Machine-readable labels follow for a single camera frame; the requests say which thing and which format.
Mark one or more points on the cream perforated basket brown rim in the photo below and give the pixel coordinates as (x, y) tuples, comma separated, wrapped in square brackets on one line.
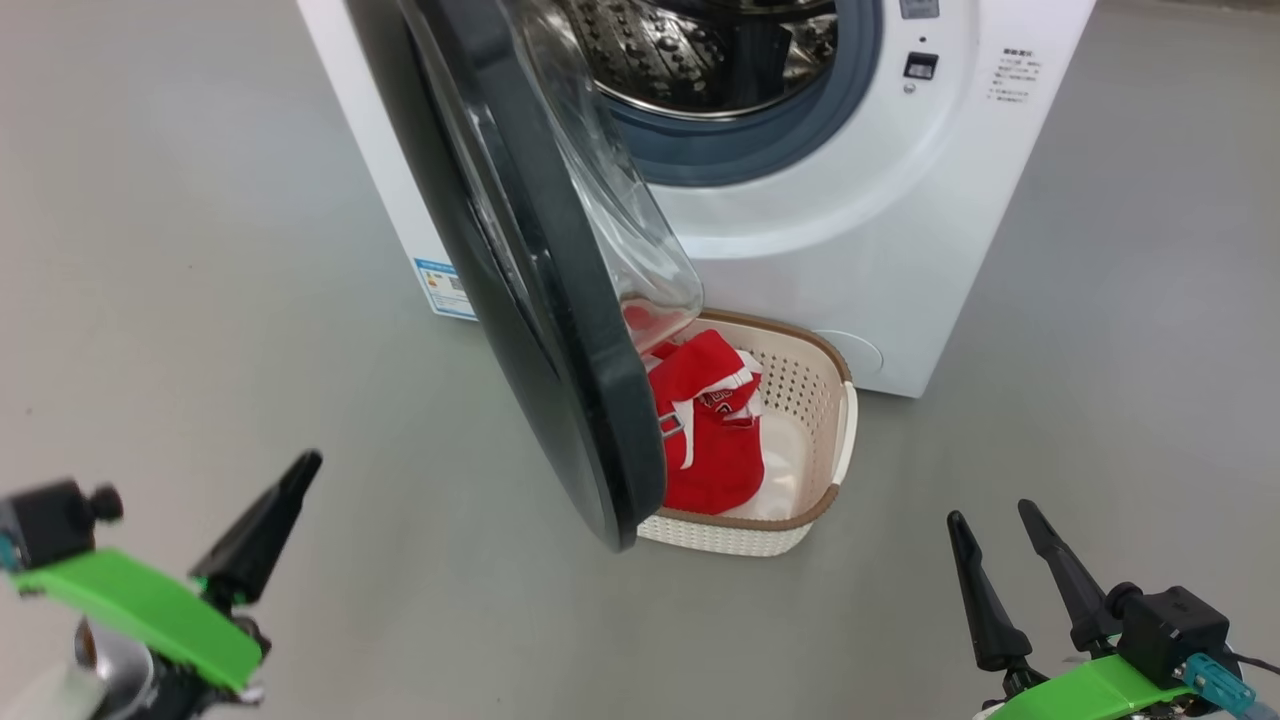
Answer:
[(810, 400)]

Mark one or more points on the blue energy label sticker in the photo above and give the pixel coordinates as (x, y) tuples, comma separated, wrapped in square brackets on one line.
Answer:
[(445, 288)]

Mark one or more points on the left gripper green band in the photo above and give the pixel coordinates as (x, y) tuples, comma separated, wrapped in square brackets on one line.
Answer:
[(150, 610)]

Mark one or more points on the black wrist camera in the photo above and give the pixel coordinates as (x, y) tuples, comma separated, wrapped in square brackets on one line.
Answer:
[(1175, 625), (50, 520)]

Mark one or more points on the red and white garment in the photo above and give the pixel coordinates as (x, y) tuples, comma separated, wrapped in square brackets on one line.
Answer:
[(715, 460)]

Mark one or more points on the white front-load washing machine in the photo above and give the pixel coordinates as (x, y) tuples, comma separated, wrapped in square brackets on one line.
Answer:
[(850, 270)]

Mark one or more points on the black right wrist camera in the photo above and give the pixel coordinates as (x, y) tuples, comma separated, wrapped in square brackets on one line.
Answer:
[(1175, 625)]

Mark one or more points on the dark round washing machine door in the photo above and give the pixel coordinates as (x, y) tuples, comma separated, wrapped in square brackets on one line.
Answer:
[(540, 300)]

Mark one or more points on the grey rubber door gasket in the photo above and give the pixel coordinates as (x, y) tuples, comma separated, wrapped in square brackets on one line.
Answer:
[(760, 145)]

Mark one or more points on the printed text label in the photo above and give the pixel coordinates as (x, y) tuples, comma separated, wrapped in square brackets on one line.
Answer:
[(1012, 75)]

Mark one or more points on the black door lock socket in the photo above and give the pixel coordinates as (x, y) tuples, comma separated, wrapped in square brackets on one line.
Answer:
[(920, 66)]

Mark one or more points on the round filter cover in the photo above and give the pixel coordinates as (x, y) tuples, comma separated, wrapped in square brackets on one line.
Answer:
[(855, 352)]

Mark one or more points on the teal right camera connector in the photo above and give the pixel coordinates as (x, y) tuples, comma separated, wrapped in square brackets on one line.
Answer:
[(1225, 690)]

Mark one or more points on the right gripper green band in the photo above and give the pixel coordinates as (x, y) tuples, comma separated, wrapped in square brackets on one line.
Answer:
[(1090, 695)]

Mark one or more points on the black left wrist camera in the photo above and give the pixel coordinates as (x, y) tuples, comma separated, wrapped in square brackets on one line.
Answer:
[(50, 520)]

